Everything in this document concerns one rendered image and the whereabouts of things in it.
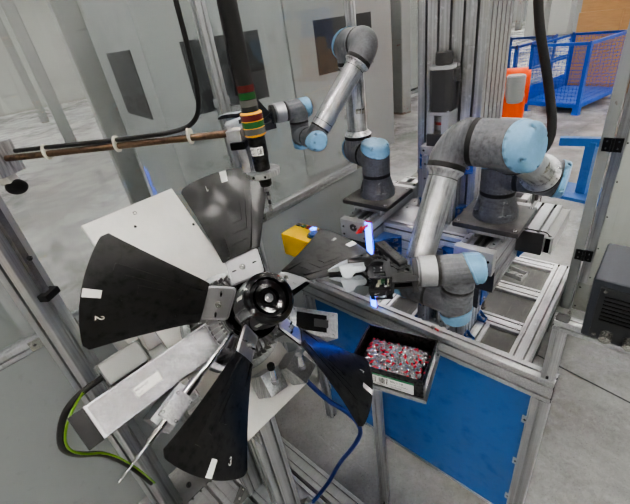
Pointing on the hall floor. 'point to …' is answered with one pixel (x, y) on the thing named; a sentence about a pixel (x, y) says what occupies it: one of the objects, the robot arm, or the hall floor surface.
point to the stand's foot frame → (222, 490)
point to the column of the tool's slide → (64, 341)
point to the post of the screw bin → (380, 445)
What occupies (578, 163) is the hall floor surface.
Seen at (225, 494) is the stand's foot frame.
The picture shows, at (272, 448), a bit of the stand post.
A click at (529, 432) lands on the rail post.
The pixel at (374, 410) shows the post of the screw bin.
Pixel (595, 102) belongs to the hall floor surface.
